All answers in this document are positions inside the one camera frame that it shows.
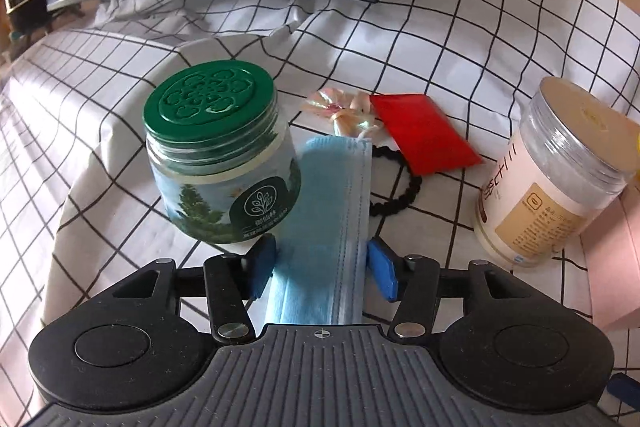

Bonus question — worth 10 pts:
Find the blue face mask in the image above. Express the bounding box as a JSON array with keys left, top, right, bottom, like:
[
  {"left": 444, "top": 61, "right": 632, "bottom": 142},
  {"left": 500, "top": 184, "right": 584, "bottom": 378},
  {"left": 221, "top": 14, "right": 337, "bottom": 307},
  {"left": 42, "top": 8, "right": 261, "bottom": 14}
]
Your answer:
[{"left": 262, "top": 137, "right": 373, "bottom": 327}]

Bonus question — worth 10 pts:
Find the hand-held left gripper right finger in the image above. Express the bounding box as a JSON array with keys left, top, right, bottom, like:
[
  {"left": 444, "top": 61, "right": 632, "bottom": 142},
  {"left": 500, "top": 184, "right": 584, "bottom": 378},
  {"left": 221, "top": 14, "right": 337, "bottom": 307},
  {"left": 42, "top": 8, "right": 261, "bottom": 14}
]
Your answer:
[{"left": 366, "top": 237, "right": 543, "bottom": 344}]

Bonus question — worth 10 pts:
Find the pink ribbon bow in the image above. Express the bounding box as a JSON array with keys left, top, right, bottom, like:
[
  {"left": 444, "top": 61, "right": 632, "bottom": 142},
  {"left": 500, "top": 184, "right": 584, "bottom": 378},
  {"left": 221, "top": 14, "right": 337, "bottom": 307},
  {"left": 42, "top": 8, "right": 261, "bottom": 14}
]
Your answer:
[{"left": 300, "top": 89, "right": 383, "bottom": 142}]

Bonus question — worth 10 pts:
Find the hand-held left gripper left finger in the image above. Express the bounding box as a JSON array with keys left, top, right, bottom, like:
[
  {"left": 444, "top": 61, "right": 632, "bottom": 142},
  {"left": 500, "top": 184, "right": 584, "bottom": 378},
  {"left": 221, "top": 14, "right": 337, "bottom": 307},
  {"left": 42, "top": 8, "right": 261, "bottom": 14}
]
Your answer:
[{"left": 97, "top": 234, "right": 277, "bottom": 345}]

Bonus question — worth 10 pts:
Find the white black checked tablecloth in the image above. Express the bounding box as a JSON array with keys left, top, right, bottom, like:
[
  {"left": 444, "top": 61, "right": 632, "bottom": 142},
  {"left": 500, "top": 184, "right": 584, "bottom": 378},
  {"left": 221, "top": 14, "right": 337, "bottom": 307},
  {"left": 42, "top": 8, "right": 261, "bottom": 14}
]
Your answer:
[{"left": 0, "top": 0, "right": 640, "bottom": 408}]

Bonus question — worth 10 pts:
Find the red packet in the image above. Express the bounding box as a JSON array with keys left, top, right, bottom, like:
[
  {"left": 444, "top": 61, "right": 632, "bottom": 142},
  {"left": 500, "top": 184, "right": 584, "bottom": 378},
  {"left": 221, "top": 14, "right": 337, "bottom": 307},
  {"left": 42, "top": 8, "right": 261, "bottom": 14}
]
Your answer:
[{"left": 369, "top": 93, "right": 485, "bottom": 175}]

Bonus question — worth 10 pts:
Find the clear plastic jar beige label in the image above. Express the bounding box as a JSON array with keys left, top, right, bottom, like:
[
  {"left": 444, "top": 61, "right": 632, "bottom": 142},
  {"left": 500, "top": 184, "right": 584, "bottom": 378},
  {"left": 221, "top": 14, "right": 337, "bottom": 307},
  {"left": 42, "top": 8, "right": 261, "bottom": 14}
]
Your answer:
[{"left": 472, "top": 76, "right": 640, "bottom": 269}]

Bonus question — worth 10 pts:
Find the pink cardboard box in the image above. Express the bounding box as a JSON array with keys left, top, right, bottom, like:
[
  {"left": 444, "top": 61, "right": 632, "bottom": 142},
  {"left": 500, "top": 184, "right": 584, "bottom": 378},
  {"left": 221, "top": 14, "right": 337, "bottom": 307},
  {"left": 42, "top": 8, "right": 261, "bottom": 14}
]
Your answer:
[{"left": 580, "top": 194, "right": 640, "bottom": 330}]

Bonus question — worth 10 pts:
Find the green lid glass jar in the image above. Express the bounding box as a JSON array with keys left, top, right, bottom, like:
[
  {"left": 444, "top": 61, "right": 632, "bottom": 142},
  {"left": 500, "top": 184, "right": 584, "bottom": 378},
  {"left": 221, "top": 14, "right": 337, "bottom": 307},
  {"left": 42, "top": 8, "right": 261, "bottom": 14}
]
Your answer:
[{"left": 142, "top": 61, "right": 302, "bottom": 250}]

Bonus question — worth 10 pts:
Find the black hair tie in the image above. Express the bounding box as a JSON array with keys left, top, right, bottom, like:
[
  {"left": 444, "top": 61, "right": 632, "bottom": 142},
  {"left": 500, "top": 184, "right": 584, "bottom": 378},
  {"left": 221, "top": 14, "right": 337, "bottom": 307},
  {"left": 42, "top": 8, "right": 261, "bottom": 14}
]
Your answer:
[{"left": 369, "top": 144, "right": 423, "bottom": 219}]

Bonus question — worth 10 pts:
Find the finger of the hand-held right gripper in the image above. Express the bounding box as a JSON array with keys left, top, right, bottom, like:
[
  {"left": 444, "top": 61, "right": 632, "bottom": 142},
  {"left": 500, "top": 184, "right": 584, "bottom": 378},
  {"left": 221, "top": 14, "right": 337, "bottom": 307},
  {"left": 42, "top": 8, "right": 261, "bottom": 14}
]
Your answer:
[{"left": 606, "top": 373, "right": 640, "bottom": 408}]

